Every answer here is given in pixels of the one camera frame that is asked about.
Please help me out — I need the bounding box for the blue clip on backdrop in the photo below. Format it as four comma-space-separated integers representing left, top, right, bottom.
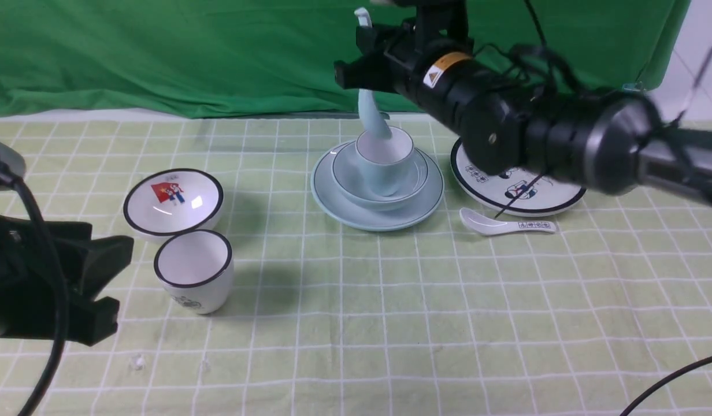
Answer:
622, 82, 645, 92

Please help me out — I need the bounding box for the white patterned ceramic spoon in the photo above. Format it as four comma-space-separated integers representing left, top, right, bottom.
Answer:
459, 207, 558, 236

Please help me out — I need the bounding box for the light blue cup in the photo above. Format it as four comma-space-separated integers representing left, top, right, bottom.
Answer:
354, 126, 414, 196

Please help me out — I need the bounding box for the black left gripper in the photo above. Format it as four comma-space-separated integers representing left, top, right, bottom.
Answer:
0, 215, 134, 347

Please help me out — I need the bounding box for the green backdrop cloth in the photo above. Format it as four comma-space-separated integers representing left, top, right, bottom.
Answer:
0, 1, 691, 118

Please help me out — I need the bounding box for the light blue ceramic spoon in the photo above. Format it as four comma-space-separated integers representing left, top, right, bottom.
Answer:
354, 7, 391, 139

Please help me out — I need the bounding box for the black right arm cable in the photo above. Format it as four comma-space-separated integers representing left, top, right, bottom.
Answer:
619, 350, 712, 416

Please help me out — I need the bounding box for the white plate cartoon print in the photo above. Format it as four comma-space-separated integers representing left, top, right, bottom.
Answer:
450, 139, 587, 217

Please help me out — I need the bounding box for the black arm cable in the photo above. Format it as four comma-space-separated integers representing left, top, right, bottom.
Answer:
619, 350, 712, 416
0, 159, 71, 416

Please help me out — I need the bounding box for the light blue bowl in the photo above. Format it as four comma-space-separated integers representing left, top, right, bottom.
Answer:
332, 140, 428, 211

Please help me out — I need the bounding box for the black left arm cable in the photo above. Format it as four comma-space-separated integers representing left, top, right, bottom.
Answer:
0, 159, 71, 416

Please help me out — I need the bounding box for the light blue plate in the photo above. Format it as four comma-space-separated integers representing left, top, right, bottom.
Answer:
310, 142, 445, 232

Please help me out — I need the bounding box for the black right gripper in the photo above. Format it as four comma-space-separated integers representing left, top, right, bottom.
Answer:
334, 17, 443, 96

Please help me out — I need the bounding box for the green checkered tablecloth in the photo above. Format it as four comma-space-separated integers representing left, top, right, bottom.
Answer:
0, 119, 712, 415

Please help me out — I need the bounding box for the white bowl black rim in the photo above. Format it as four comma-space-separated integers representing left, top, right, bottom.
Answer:
123, 168, 225, 242

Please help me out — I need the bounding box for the white cup black rim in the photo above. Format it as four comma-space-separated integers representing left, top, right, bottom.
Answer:
154, 229, 234, 314

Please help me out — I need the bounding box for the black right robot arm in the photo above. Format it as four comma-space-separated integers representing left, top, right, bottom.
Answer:
334, 1, 712, 206

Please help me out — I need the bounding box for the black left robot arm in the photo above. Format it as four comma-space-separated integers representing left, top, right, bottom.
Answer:
0, 142, 134, 347

